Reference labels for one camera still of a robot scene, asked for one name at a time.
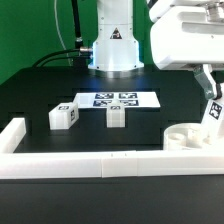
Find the white marker tag plate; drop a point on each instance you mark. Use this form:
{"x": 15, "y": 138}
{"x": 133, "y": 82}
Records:
{"x": 129, "y": 99}

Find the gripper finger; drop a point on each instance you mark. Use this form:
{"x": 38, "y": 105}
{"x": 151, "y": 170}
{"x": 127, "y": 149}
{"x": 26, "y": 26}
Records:
{"x": 218, "y": 91}

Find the white U-shaped fence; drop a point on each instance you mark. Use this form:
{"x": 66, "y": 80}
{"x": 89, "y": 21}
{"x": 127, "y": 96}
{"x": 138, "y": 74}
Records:
{"x": 15, "y": 165}

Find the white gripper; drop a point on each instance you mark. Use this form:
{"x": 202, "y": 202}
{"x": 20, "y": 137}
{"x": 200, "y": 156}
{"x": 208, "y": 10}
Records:
{"x": 186, "y": 35}

